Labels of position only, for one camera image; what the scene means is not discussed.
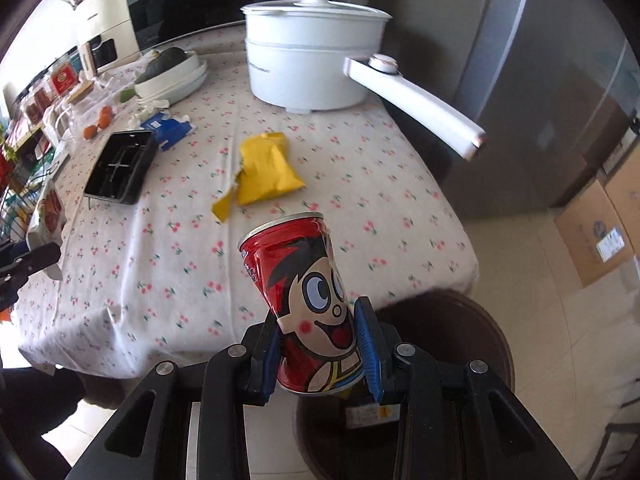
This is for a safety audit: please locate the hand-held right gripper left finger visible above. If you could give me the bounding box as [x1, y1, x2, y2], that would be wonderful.
[70, 317, 283, 480]

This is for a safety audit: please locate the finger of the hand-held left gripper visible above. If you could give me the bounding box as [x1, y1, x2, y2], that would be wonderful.
[0, 241, 62, 286]

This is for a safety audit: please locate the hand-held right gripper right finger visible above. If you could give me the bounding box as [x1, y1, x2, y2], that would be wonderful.
[352, 296, 581, 480]

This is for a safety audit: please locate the white paper wrapper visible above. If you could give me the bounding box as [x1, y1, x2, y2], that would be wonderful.
[27, 180, 66, 281]

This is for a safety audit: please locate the red cartoon drink can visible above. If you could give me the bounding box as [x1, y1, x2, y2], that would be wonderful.
[237, 212, 366, 398]

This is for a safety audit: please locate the brown trash bin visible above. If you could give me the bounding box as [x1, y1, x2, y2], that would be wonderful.
[292, 290, 516, 480]

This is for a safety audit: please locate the black plastic tray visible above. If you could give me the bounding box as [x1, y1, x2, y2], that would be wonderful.
[83, 130, 159, 206]

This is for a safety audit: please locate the blue white carton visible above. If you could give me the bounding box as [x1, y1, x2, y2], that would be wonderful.
[140, 112, 194, 152]

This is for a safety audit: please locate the yellow snack packet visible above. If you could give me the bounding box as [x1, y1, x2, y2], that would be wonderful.
[212, 131, 306, 223]

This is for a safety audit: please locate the white tissue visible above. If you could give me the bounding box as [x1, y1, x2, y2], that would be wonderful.
[131, 99, 171, 126]

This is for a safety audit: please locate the small white device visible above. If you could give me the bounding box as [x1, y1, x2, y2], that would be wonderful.
[50, 147, 71, 181]

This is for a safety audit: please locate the cherry print tablecloth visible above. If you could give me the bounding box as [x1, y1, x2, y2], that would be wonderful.
[10, 22, 478, 378]

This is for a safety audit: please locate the glass jar wooden lid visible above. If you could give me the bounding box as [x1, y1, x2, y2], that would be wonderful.
[60, 80, 108, 136]

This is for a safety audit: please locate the dark clothing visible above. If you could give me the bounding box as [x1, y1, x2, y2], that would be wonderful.
[0, 370, 86, 480]

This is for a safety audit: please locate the white plate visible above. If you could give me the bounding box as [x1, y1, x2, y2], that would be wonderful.
[136, 67, 209, 107]

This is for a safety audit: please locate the dark green squash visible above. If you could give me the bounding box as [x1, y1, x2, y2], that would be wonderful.
[135, 46, 187, 85]

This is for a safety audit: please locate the white ceramic bowl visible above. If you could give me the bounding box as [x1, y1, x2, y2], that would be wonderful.
[134, 50, 201, 96]

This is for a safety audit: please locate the cream air fryer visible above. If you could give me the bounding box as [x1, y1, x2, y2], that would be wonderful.
[75, 0, 141, 81]

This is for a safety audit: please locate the cardboard box with label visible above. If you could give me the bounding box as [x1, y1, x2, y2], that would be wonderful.
[552, 177, 640, 288]

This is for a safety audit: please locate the grey refrigerator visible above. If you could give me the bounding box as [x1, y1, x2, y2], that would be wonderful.
[367, 0, 640, 221]

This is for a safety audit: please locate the white electric cooking pot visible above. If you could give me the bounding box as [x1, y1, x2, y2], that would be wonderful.
[240, 0, 487, 163]

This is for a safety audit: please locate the black microwave oven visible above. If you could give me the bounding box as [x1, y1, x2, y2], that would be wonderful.
[122, 0, 351, 53]

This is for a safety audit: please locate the black wire rack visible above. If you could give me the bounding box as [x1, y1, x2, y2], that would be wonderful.
[0, 125, 41, 256]

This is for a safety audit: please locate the green-handled white dish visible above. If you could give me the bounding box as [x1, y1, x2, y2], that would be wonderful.
[119, 57, 208, 103]

